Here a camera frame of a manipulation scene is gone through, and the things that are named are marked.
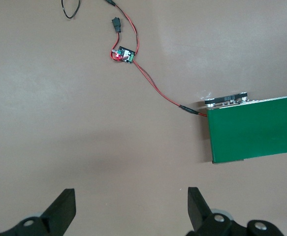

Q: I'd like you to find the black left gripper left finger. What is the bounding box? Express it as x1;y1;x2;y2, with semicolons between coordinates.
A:
0;188;76;236

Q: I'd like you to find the small black circuit board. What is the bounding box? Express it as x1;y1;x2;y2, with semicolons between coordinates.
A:
110;46;136;64

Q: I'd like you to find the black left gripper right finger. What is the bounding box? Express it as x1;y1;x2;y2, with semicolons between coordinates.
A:
186;187;286;236

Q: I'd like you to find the thin black cable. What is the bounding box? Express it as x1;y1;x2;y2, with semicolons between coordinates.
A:
61;0;82;19

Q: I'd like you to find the green conveyor belt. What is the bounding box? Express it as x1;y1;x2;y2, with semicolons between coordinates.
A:
204;91;287;165

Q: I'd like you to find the black plug connector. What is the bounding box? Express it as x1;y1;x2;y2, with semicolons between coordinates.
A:
110;16;123;34

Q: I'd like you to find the red and black wire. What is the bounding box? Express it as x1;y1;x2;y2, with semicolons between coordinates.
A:
105;0;208;118

